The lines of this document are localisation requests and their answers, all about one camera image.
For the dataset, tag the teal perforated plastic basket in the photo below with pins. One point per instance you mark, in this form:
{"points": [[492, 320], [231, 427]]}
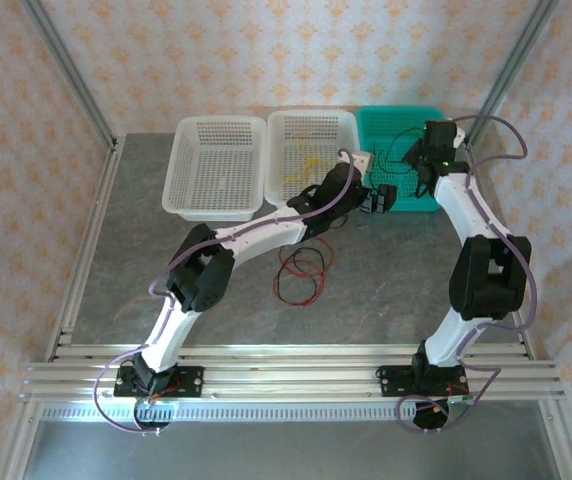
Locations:
{"points": [[391, 120]]}

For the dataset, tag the white perforated plastic basket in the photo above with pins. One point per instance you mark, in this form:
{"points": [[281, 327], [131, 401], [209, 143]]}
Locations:
{"points": [[213, 167], [311, 150]]}

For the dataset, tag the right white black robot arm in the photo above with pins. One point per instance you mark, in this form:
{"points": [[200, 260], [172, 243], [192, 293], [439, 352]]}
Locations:
{"points": [[486, 280]]}

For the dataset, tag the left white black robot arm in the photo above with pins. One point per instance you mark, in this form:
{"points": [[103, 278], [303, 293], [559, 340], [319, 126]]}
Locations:
{"points": [[256, 235]]}

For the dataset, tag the patterned backdrop cloth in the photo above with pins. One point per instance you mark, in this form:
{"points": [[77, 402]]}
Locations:
{"points": [[286, 50]]}

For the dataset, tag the small green circuit board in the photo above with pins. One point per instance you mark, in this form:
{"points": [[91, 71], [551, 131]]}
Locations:
{"points": [[461, 399]]}

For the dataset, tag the grey metal shelf panel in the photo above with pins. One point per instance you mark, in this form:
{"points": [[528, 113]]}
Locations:
{"points": [[286, 450]]}

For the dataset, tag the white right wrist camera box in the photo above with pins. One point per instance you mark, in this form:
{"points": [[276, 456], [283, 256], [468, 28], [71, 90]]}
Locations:
{"points": [[460, 136]]}

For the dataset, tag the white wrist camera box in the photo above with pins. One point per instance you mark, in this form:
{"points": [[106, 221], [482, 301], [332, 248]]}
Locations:
{"points": [[460, 136], [363, 162]]}

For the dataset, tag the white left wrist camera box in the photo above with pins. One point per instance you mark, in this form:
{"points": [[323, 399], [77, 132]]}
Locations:
{"points": [[363, 162]]}

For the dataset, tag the aluminium frame post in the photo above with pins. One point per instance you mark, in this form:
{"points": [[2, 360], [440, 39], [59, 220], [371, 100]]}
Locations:
{"points": [[66, 70], [516, 65]]}

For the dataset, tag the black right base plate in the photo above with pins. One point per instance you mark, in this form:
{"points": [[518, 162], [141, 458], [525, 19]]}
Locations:
{"points": [[391, 382]]}

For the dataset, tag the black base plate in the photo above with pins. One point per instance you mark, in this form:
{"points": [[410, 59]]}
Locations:
{"points": [[391, 382], [191, 382]]}

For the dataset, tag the aluminium mounting rail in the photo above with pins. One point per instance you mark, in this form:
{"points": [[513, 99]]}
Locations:
{"points": [[291, 375]]}

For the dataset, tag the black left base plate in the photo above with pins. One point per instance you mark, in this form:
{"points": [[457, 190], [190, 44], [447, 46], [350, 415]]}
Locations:
{"points": [[191, 382]]}

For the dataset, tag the aluminium table edge rail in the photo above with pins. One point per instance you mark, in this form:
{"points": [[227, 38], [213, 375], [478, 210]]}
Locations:
{"points": [[556, 450], [16, 450]]}

